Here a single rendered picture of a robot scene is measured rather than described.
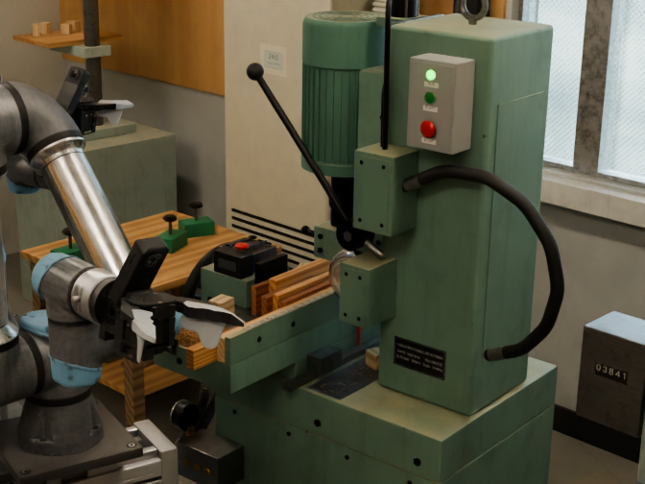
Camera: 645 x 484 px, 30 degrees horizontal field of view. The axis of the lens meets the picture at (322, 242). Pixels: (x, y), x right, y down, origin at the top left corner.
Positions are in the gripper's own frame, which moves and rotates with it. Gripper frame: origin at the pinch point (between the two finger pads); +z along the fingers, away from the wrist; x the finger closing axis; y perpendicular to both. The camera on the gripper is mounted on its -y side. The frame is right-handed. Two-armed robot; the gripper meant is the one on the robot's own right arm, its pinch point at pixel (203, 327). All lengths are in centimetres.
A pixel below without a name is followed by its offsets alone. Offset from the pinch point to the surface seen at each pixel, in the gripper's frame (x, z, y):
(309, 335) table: -70, -47, 26
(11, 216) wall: -193, -355, 81
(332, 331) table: -78, -48, 26
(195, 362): -41, -47, 27
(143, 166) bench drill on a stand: -191, -259, 39
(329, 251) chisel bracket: -80, -53, 11
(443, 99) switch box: -65, -17, -27
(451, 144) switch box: -66, -15, -19
